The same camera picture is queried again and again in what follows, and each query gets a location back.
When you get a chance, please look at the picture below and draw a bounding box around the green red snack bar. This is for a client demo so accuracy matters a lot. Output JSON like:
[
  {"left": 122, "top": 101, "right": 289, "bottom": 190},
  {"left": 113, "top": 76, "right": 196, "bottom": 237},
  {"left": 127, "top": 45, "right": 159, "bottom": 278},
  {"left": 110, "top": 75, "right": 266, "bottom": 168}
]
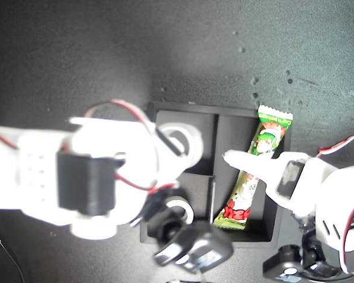
[{"left": 212, "top": 104, "right": 294, "bottom": 230}]

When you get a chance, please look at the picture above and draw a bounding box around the white tape roll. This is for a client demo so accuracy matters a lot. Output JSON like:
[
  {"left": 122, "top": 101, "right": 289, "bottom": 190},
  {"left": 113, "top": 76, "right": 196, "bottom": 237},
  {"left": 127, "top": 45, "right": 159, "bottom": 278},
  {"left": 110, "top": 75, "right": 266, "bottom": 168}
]
[
  {"left": 164, "top": 197, "right": 195, "bottom": 225},
  {"left": 155, "top": 123, "right": 205, "bottom": 170}
]

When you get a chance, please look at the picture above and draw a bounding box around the black compartment tray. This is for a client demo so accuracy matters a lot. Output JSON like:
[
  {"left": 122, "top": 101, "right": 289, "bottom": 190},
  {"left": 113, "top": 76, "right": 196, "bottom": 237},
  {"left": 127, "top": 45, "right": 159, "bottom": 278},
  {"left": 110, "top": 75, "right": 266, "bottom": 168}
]
[{"left": 139, "top": 100, "right": 294, "bottom": 251}]

